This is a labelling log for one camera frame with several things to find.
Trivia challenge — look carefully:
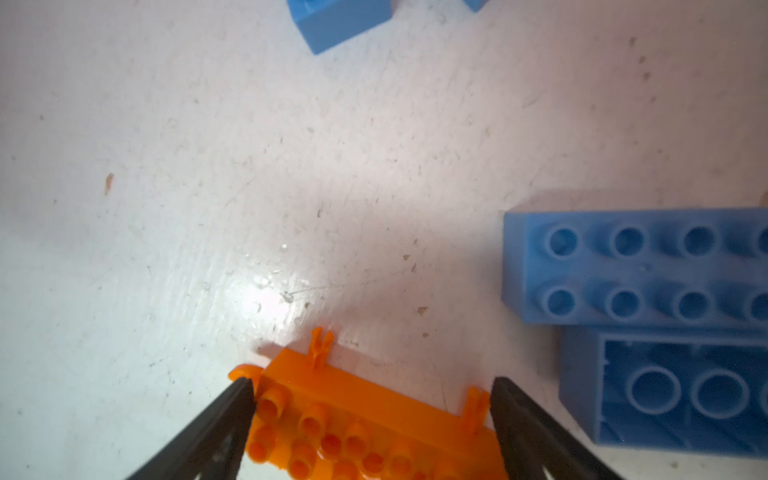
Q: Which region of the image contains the blue brick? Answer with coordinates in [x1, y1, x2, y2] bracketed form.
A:
[559, 327, 767, 459]
[464, 0, 488, 12]
[287, 0, 393, 55]

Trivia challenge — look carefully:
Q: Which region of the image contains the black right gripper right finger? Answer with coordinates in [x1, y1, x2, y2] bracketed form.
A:
[490, 377, 621, 480]

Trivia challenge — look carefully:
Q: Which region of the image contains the blue brick studs up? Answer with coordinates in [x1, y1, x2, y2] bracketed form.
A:
[502, 207, 767, 331]

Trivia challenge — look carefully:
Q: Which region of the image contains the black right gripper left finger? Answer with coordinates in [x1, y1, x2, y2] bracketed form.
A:
[131, 378, 256, 480]

